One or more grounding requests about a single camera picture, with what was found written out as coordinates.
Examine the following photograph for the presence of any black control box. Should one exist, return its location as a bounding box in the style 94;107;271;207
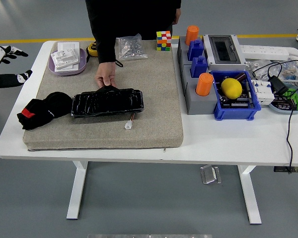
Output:
274;166;298;174

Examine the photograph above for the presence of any black power adapter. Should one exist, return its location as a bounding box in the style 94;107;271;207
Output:
267;75;289;95

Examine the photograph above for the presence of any yellow lemon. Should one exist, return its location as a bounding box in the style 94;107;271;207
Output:
221;77;243;99

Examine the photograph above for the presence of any purple tray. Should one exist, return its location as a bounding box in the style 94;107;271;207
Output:
48;48;87;76

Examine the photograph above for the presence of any white table leg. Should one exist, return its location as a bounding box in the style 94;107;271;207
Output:
237;165;263;225
66;161;89;220

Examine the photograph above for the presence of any grey-brown mat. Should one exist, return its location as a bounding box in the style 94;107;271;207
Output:
23;40;184;151

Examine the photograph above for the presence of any white switch plate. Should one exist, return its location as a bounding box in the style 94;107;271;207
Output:
55;41;80;73

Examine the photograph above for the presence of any black rag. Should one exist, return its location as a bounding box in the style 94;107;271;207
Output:
16;91;73;131

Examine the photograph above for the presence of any clear bag of parts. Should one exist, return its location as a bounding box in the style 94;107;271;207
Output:
245;59;298;84

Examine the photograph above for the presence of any blue plastic bin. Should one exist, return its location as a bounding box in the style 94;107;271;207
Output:
210;70;262;121

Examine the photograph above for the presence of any person's left hand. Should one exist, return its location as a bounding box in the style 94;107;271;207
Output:
172;8;182;25

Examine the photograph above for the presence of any white connector with wires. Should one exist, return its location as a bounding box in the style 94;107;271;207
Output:
124;113;136;131

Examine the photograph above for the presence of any glossy black panel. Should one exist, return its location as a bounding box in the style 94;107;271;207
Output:
71;85;145;119

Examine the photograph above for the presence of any colourful puzzle cube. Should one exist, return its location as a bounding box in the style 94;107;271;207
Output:
155;30;172;52

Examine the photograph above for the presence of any blue block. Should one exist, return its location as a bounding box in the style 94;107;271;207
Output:
190;56;209;78
187;39;205;61

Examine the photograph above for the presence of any white circuit breaker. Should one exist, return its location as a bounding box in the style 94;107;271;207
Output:
250;79;275;106

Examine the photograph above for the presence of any orange cylinder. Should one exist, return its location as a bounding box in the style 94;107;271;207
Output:
185;25;200;46
195;72;214;97

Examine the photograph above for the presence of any person's right hand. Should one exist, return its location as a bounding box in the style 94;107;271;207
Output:
94;61;118;89

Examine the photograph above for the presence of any metal bracket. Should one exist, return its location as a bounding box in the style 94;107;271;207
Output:
200;164;223;185

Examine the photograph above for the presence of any white electrical distribution box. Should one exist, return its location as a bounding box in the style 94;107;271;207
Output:
203;34;247;72

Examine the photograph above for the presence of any white power strip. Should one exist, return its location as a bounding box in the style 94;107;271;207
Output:
239;44;290;61

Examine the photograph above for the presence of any green plastic part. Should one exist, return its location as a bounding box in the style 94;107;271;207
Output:
282;88;298;111

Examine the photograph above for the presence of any person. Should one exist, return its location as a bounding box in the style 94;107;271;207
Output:
85;0;182;42

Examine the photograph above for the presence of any clear bag of screws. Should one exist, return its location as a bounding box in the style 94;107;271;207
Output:
115;33;149;61

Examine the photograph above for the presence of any yellow tape measure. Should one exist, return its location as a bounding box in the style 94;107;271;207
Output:
86;42;99;57

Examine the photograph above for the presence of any dark circuit board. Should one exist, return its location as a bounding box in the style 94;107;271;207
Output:
218;93;254;109

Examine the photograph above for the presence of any black cable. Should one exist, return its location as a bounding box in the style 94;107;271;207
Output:
252;60;298;174

